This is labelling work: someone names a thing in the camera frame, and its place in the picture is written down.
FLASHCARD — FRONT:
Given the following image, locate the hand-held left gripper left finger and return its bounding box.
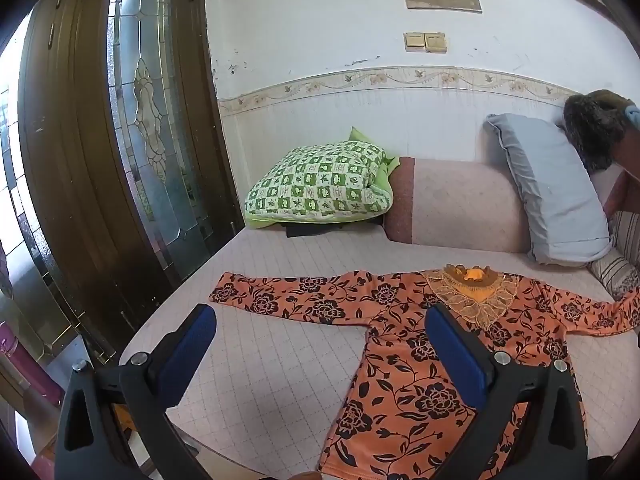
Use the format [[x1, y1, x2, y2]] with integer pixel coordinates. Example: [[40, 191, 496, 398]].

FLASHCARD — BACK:
[[54, 304, 217, 480]]

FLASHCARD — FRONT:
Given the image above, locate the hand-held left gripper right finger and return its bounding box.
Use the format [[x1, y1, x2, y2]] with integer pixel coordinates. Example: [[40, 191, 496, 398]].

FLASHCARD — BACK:
[[424, 303, 590, 480]]

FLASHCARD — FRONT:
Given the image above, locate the orange black floral shirt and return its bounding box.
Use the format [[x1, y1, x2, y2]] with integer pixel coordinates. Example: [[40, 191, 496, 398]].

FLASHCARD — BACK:
[[209, 262, 640, 480]]

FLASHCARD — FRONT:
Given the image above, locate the pink quilted bed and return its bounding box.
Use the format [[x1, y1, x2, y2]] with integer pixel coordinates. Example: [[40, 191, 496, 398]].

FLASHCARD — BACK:
[[117, 220, 640, 480]]

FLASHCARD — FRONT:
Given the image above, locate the pink bolster cushion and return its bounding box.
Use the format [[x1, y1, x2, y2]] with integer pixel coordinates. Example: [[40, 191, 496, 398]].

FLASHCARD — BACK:
[[382, 156, 531, 253]]

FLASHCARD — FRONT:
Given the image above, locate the magenta container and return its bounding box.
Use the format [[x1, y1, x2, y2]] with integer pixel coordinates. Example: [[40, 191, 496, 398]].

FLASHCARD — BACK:
[[0, 322, 66, 403]]

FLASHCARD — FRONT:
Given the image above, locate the striped beige pillow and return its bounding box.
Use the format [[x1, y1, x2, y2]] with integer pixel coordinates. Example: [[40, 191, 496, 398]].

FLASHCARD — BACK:
[[587, 210, 640, 301]]

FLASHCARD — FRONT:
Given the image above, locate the light blue pillow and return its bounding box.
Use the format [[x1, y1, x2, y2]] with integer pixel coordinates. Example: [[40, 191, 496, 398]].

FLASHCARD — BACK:
[[486, 113, 612, 267]]

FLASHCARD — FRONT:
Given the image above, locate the green checkered quilt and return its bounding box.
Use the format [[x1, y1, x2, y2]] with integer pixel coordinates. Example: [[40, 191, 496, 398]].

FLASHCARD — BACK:
[[243, 126, 401, 232]]

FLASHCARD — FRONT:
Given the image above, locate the wooden stained glass door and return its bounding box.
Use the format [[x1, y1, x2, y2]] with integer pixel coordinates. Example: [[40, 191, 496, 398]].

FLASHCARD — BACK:
[[17, 0, 246, 361]]

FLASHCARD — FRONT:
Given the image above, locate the brown wooden headboard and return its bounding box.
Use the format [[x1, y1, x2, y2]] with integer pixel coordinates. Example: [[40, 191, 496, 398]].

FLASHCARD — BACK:
[[602, 140, 640, 221]]

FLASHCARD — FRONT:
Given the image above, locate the dark fur hooded jacket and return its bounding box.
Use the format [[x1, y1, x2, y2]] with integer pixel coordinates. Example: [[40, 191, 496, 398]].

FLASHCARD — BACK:
[[562, 89, 640, 173]]

